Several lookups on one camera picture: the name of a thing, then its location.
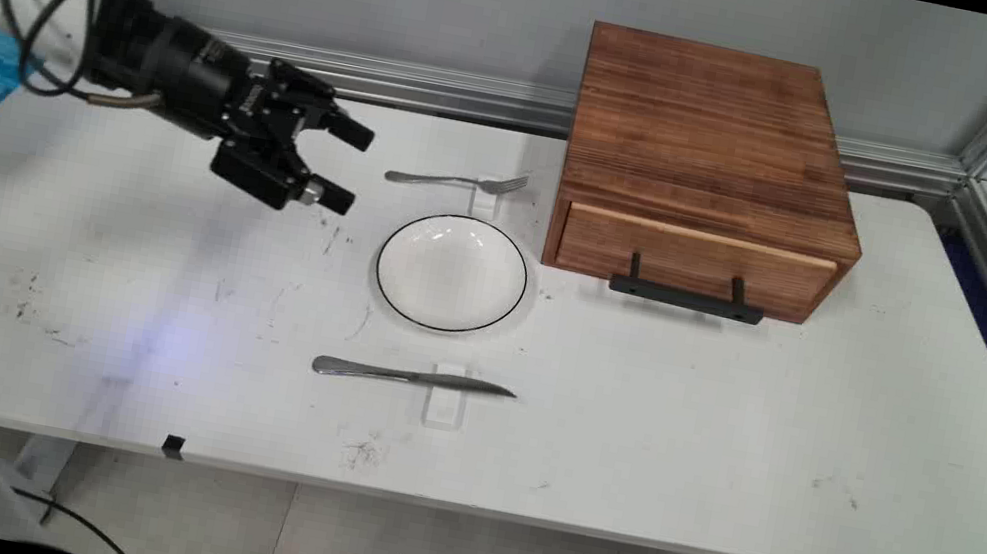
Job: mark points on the white plate with black rim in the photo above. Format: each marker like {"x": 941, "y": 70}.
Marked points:
{"x": 452, "y": 272}

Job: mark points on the black table edge clip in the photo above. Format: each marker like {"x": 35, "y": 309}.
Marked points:
{"x": 173, "y": 447}

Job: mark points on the grey table leg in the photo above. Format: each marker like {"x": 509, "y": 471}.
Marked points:
{"x": 42, "y": 467}

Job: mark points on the silver metal fork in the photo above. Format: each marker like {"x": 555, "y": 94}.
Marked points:
{"x": 430, "y": 178}

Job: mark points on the silver metal knife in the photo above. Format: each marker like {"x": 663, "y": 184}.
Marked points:
{"x": 375, "y": 372}

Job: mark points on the horizontal aluminium frame rail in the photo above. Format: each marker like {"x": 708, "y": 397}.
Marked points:
{"x": 406, "y": 84}

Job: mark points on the white fork rest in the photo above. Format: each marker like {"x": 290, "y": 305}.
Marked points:
{"x": 487, "y": 205}

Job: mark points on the brown wooden drawer cabinet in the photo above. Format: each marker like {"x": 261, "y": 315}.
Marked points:
{"x": 702, "y": 131}

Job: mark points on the white knife rest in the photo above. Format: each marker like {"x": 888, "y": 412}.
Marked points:
{"x": 444, "y": 408}

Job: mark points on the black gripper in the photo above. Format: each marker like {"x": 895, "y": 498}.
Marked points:
{"x": 185, "y": 70}

